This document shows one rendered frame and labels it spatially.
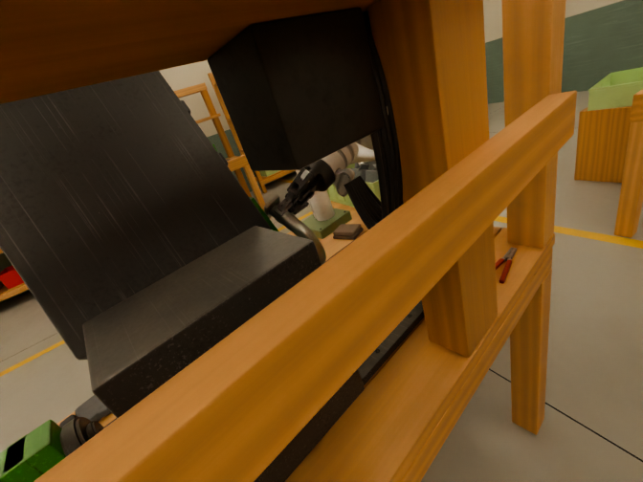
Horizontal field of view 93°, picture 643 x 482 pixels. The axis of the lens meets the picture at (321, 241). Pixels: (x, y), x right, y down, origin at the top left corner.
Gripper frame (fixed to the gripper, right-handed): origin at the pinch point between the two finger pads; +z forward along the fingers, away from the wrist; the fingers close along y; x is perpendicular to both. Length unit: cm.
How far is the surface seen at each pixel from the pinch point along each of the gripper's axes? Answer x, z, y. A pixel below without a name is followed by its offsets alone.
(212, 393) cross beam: 18.1, 27.8, 35.8
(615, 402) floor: 134, -48, -66
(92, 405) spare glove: -11, 59, -30
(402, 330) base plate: 36.6, 1.4, -10.6
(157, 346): 8.6, 30.5, 22.5
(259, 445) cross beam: 22.8, 28.9, 31.5
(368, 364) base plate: 34.1, 12.5, -8.7
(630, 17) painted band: 117, -686, -187
